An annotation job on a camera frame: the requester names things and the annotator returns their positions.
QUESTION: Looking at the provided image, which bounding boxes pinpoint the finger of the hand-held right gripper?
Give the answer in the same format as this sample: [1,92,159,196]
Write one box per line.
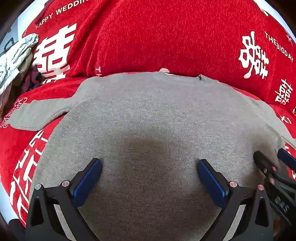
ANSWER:
[253,151,281,178]
[277,148,296,168]

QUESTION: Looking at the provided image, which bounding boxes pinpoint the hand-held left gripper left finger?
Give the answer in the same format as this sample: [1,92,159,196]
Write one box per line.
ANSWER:
[25,158,103,241]

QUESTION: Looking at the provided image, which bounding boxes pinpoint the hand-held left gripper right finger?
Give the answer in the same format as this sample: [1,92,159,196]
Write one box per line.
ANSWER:
[198,159,275,241]

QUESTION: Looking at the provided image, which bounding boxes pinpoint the grey knit sweater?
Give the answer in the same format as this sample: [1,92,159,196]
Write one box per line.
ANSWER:
[5,68,296,241]

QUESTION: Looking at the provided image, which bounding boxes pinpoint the dark plaid cloth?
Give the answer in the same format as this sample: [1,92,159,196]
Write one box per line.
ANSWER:
[23,67,47,92]

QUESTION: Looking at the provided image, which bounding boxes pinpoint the brown cloth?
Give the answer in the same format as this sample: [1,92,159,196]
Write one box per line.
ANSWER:
[14,53,34,84]

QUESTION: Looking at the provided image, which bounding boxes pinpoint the light grey crumpled garment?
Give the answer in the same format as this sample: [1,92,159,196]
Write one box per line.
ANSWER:
[0,33,39,95]

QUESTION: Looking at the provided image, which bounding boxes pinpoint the red printed blanket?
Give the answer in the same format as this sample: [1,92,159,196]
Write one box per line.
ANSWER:
[0,0,296,227]

